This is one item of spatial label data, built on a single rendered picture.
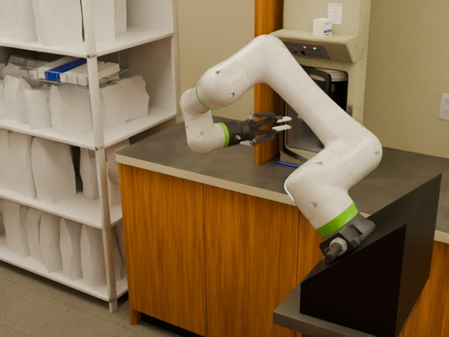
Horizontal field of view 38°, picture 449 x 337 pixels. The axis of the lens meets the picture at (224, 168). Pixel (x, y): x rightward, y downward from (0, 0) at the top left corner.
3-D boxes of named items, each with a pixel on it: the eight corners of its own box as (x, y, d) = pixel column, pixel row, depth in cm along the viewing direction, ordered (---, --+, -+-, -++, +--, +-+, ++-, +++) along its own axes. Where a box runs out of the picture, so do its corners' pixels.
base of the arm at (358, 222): (356, 256, 160) (341, 236, 160) (310, 283, 168) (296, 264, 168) (381, 218, 182) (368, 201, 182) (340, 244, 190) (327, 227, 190)
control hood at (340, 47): (281, 53, 269) (282, 28, 265) (357, 61, 253) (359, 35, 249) (268, 58, 260) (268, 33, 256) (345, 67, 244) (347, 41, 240)
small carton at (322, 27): (321, 33, 254) (321, 17, 252) (331, 35, 251) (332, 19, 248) (313, 35, 251) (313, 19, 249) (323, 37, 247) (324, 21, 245)
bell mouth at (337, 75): (321, 69, 283) (322, 56, 280) (360, 73, 274) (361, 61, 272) (303, 77, 269) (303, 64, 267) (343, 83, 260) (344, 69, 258)
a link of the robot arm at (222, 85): (256, 87, 190) (232, 51, 189) (221, 112, 188) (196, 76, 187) (240, 95, 208) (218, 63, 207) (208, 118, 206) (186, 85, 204)
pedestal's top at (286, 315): (385, 361, 168) (386, 348, 166) (272, 323, 183) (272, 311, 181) (420, 299, 193) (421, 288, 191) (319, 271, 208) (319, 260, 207)
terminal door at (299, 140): (281, 150, 284) (284, 58, 269) (326, 174, 259) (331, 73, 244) (280, 151, 283) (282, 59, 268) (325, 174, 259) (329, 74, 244)
